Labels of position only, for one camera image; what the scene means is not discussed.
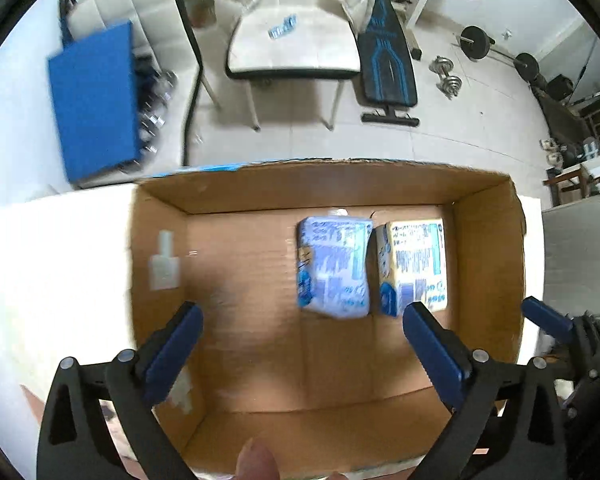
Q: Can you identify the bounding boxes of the black blue weight bench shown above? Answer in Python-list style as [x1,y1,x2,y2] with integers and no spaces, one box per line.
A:
[358,0,420,127]

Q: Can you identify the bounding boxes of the striped cat tablecloth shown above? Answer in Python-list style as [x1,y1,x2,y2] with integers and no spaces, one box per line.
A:
[0,181,544,480]

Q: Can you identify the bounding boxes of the white chair with jacket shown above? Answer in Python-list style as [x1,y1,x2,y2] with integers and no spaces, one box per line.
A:
[213,0,361,131]

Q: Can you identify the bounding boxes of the blue folded mat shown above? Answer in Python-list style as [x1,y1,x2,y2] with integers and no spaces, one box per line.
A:
[47,21,140,183]

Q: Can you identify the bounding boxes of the light blue tissue pack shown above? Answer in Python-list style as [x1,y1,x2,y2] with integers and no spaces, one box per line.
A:
[297,216,373,318]

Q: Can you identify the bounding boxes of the yellow blue tissue pack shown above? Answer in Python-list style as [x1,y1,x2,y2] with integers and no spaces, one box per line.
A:
[375,219,449,318]

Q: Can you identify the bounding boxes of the small blue packet on chair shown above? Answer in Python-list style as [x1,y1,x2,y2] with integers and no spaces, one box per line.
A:
[268,14,298,40]

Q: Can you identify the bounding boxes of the person's fingertips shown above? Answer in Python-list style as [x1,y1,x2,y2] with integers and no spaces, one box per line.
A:
[234,439,282,480]

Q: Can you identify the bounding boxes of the grey padded chair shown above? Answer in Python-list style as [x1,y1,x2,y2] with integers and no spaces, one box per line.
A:
[542,195,600,316]

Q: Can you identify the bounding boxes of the dark wooden chair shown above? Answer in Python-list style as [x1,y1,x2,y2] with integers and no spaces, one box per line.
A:
[543,156,600,207]

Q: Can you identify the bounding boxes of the open cardboard box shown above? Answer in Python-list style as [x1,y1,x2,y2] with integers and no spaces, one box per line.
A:
[131,159,526,478]

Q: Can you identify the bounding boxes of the chrome dumbbell pair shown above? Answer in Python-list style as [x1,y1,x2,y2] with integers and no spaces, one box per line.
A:
[429,56,463,99]

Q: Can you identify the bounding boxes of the barbell on floor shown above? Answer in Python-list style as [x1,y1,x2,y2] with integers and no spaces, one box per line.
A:
[456,25,546,88]

